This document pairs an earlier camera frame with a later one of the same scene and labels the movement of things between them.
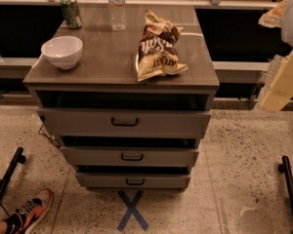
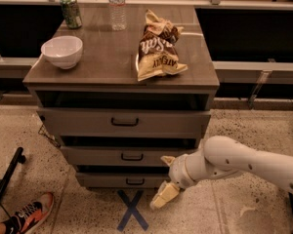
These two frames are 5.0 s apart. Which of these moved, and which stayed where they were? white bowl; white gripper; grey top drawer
Moved: white gripper
Stayed: grey top drawer; white bowl
